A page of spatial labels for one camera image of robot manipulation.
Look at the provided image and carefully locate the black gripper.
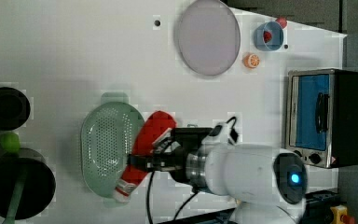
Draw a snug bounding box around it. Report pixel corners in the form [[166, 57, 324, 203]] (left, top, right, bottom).
[[127, 127, 212, 183]]

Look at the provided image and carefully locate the red ketchup bottle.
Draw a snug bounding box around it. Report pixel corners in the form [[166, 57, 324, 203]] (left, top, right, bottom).
[[113, 111, 176, 203]]

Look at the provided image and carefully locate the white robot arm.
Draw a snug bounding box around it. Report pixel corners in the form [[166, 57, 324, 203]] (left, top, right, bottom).
[[128, 126, 308, 224]]

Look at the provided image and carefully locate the green oval strainer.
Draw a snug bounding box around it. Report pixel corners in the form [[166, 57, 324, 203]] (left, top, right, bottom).
[[80, 92, 145, 207]]

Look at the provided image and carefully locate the green mug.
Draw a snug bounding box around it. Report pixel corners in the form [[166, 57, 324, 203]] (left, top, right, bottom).
[[186, 124, 199, 128]]

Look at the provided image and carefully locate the large grey plate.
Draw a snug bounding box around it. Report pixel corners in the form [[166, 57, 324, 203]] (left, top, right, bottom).
[[176, 0, 241, 76]]

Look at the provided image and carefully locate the orange slice toy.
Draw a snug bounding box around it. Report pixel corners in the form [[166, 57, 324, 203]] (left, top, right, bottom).
[[243, 53, 260, 69]]

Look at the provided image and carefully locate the green ball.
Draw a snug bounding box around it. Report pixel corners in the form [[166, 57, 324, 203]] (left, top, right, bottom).
[[0, 133, 21, 154]]

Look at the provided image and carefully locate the small black pot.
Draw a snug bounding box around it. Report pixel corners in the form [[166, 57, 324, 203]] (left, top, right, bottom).
[[0, 87, 31, 131]]

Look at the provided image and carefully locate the red strawberry in bowl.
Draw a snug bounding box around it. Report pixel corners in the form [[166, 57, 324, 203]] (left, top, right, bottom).
[[263, 31, 272, 43]]

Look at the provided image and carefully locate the blue bowl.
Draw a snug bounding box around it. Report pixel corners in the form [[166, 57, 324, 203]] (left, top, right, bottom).
[[254, 21, 284, 51]]

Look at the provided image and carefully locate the silver toaster oven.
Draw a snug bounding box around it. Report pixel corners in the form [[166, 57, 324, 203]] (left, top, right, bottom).
[[285, 68, 358, 169]]

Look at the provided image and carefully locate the red strawberry on table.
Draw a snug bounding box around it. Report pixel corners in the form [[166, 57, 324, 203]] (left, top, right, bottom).
[[276, 17, 287, 29]]

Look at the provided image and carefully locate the yellow red emergency button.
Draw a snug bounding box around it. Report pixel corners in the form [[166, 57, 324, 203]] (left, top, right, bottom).
[[330, 205, 356, 224]]

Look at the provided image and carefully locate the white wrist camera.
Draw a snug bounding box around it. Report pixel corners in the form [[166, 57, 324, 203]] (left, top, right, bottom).
[[201, 117, 239, 145]]

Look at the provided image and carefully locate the green ladle handle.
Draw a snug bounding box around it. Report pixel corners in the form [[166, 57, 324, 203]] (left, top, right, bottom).
[[2, 168, 27, 224]]

